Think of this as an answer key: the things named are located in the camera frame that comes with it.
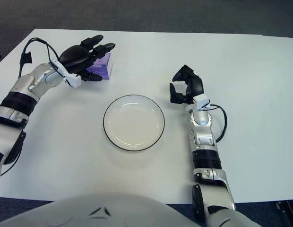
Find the grey robot torso shell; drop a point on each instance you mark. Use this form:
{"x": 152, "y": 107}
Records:
{"x": 113, "y": 210}

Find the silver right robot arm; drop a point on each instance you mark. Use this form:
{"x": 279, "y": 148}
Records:
{"x": 204, "y": 132}

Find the white plate with black rim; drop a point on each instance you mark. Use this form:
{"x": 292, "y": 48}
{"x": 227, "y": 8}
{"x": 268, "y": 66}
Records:
{"x": 133, "y": 123}

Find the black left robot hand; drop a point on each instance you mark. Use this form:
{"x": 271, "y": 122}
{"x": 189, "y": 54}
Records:
{"x": 75, "y": 56}

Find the black metal frame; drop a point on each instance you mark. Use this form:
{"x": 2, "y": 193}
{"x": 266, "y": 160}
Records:
{"x": 288, "y": 209}

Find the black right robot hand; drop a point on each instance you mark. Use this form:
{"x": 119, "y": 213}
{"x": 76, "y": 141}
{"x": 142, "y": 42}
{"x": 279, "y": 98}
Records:
{"x": 196, "y": 86}

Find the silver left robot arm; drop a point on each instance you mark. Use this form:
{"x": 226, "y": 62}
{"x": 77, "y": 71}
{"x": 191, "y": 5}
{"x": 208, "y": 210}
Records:
{"x": 26, "y": 85}

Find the purple tissue paper pack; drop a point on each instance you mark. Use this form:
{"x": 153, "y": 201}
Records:
{"x": 104, "y": 68}

